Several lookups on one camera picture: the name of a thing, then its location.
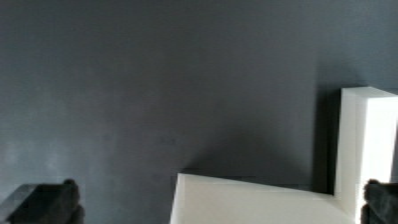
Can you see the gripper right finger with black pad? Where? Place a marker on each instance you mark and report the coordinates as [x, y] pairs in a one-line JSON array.
[[379, 212]]

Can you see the white L-shaped fence frame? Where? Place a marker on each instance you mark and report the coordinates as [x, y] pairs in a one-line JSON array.
[[219, 201]]

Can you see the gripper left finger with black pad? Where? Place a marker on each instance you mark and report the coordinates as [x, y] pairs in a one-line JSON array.
[[44, 204]]

